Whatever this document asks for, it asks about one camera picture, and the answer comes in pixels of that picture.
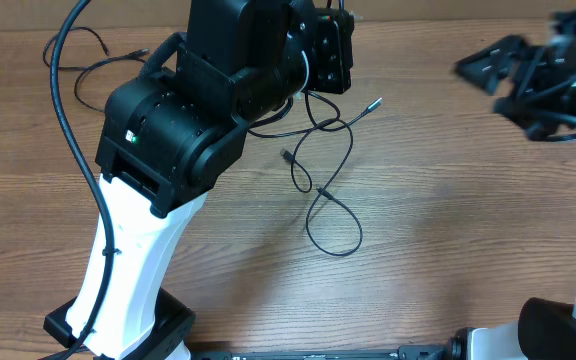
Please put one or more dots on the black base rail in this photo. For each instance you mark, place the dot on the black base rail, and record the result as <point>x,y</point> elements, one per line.
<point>406,352</point>

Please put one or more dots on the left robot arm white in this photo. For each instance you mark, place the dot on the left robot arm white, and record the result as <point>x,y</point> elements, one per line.
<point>168,135</point>

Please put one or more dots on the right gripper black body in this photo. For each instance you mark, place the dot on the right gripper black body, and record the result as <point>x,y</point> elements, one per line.
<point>534,79</point>

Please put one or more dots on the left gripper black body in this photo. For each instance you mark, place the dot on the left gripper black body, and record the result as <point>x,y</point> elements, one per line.
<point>327,73</point>

